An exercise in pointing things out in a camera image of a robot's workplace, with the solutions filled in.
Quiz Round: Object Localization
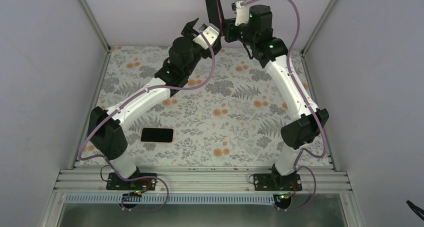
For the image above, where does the phone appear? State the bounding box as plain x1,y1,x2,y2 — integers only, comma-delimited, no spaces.
140,127,175,144
205,0,225,36

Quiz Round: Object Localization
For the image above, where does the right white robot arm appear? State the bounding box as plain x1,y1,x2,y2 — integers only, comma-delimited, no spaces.
222,0,329,191

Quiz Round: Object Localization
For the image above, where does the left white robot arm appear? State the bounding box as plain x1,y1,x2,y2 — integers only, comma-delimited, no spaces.
81,20,222,190

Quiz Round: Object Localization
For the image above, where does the floral patterned table mat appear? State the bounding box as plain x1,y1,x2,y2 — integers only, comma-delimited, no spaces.
79,45,332,168

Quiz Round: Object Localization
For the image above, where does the black object at edge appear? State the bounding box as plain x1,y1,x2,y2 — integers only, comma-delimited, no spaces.
406,200,424,220

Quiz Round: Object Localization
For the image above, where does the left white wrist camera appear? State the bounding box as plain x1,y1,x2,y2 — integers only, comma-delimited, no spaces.
192,24,221,50

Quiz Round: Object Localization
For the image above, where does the right aluminium frame post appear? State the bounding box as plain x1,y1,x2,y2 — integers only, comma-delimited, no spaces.
301,0,338,56

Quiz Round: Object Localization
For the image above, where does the aluminium frame post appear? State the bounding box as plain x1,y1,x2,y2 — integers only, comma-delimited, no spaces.
301,0,338,56
78,0,111,52

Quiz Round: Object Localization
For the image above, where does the left aluminium frame post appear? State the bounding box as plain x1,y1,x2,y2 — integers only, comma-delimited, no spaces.
78,0,111,52

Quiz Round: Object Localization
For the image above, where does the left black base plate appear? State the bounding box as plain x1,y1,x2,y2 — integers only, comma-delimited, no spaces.
105,173,156,192

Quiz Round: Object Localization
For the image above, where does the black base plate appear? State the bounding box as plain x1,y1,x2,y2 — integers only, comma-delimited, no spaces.
105,173,156,192
249,172,303,192

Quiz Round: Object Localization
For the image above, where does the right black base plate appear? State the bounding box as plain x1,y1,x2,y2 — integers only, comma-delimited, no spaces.
249,172,303,192

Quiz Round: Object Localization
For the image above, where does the slotted grey cable duct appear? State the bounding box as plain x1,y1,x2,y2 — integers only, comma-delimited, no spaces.
63,192,276,205

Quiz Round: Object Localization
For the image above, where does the aluminium mounting rail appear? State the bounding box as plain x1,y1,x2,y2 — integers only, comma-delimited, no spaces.
53,165,352,194

